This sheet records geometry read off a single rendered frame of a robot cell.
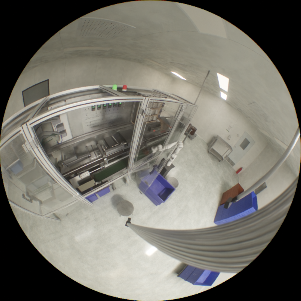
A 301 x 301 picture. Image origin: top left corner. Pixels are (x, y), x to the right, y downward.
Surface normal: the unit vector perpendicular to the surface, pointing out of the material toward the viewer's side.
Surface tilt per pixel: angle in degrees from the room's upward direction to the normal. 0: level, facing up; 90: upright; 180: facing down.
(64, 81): 90
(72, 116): 90
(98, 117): 90
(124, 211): 0
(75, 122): 90
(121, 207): 0
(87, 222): 0
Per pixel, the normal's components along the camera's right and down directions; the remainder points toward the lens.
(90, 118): 0.67, 0.64
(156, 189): 0.27, -0.69
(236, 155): -0.70, 0.34
